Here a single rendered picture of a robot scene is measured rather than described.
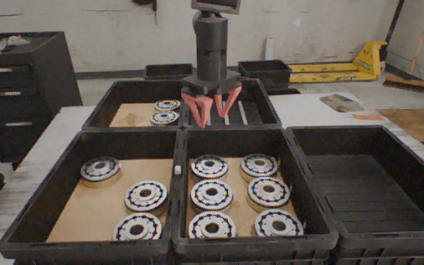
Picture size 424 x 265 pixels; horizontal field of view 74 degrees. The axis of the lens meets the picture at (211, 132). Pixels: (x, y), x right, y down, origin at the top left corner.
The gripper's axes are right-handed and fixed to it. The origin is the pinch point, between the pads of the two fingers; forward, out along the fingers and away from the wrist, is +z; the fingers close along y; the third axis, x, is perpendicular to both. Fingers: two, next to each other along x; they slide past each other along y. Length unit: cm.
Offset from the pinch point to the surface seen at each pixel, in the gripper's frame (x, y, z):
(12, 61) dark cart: -162, 2, 20
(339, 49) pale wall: -115, -386, 78
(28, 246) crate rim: -8.2, 36.8, 13.5
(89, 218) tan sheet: -16.9, 24.3, 23.4
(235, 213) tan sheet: 6.7, -0.8, 23.6
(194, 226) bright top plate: 4.6, 10.3, 20.7
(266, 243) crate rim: 20.6, 8.0, 14.0
